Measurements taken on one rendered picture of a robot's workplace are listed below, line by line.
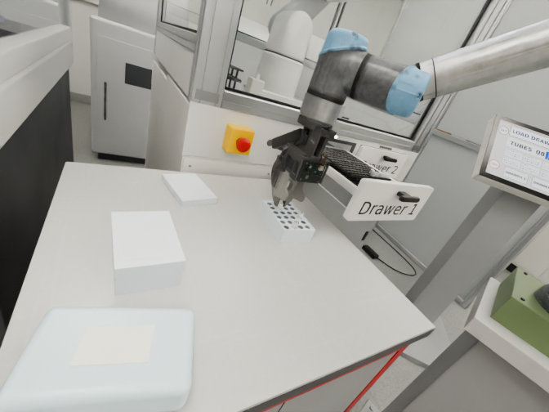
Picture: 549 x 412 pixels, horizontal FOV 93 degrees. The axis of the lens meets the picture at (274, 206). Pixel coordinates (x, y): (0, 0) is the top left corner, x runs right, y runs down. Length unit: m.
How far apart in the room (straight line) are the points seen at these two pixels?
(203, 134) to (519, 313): 0.83
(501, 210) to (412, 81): 1.16
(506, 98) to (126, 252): 2.44
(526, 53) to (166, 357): 0.68
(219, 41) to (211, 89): 0.11
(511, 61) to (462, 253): 1.14
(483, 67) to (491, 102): 1.92
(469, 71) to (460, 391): 0.72
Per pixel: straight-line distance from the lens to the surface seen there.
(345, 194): 0.68
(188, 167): 0.79
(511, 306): 0.77
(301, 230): 0.58
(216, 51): 0.72
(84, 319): 0.35
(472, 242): 1.62
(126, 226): 0.45
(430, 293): 1.75
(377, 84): 0.50
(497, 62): 0.64
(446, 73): 0.62
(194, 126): 0.74
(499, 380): 0.85
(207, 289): 0.43
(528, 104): 2.45
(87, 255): 0.48
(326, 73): 0.52
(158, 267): 0.40
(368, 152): 1.09
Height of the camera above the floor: 1.08
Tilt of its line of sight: 27 degrees down
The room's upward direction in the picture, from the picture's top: 20 degrees clockwise
